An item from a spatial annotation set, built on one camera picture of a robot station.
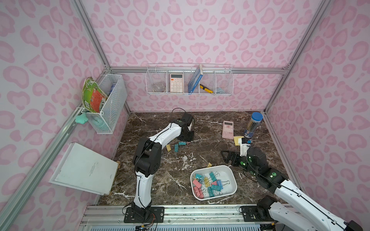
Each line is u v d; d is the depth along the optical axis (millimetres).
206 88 977
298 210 470
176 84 949
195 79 882
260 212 644
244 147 684
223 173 863
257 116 1197
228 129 1068
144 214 641
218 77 996
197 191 779
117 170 840
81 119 622
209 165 899
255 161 569
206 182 819
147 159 528
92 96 732
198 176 836
